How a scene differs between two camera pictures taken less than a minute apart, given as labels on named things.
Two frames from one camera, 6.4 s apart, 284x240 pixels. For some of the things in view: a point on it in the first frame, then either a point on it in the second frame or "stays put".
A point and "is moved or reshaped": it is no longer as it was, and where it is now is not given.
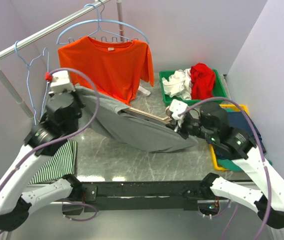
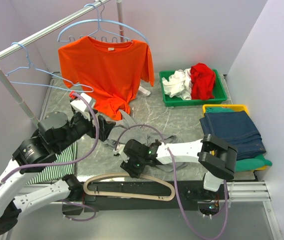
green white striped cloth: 63,164 stays put
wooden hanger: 146,115 is moved or reshaped
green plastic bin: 219,91 stays put
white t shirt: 179,84 stays put
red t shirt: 202,81 stays put
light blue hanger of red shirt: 48,83 → 30,66
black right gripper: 181,131 → 133,172
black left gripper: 80,104 → 105,127
